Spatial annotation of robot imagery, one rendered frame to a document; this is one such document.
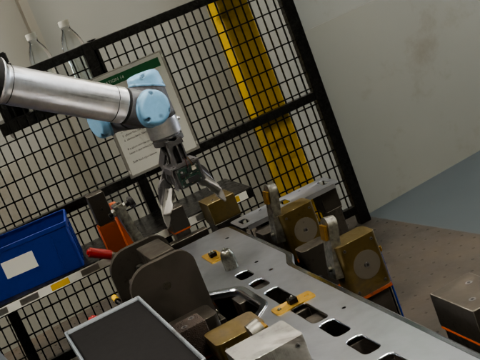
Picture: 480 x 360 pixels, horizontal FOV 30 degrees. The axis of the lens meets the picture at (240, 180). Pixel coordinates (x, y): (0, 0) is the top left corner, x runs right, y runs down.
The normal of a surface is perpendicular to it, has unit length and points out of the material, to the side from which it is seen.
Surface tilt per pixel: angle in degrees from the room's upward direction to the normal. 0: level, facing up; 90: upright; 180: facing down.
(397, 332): 0
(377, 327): 0
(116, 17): 90
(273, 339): 0
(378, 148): 90
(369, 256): 90
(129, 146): 90
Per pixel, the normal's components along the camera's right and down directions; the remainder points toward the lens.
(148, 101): 0.58, -0.01
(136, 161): 0.35, 0.11
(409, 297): -0.36, -0.90
